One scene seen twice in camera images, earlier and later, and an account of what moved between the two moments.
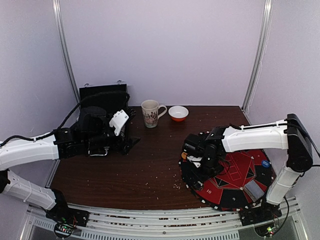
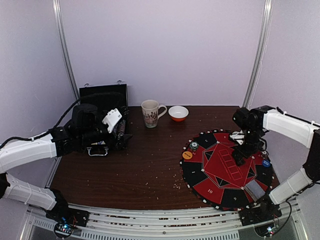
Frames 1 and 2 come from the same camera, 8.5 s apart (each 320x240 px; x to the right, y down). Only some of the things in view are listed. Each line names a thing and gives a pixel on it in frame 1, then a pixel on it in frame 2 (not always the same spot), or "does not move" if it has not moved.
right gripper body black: [197, 175] to [244, 151]
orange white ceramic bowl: [178, 113] does not move
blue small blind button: [265, 163] does not move
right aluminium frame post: [265, 40] does not move
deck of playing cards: [253, 190] does not move
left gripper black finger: [131, 142] to [122, 142]
